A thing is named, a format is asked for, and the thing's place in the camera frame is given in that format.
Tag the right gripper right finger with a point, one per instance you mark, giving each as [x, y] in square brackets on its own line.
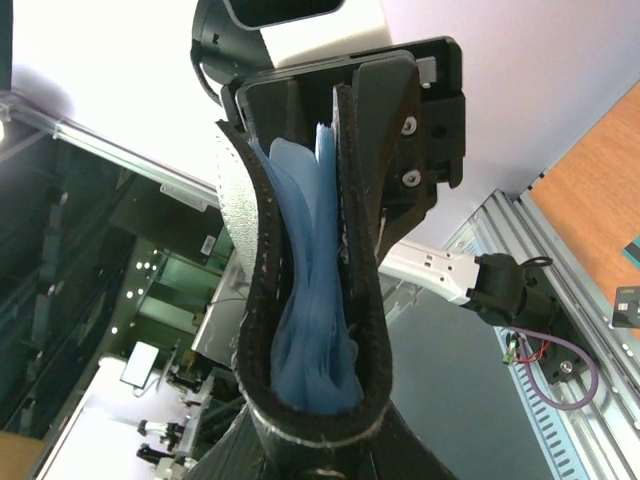
[395, 452]

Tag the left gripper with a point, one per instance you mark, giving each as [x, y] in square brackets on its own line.
[410, 123]

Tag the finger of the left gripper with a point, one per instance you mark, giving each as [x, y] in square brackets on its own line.
[278, 110]

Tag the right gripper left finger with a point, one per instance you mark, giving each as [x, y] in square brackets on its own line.
[238, 455]

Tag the black leather card holder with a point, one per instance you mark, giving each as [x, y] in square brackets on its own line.
[312, 356]

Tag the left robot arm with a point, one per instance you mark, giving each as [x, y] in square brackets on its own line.
[446, 274]

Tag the black VIP card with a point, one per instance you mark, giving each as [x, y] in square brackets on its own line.
[626, 308]

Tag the teal card far left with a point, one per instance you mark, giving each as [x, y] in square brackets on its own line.
[632, 252]

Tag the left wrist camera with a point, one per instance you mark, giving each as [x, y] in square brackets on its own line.
[222, 41]

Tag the white slotted cable duct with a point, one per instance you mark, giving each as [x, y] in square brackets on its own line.
[547, 427]

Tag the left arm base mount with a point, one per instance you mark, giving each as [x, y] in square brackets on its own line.
[512, 294]

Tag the aluminium front rail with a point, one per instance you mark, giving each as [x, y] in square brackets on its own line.
[604, 434]

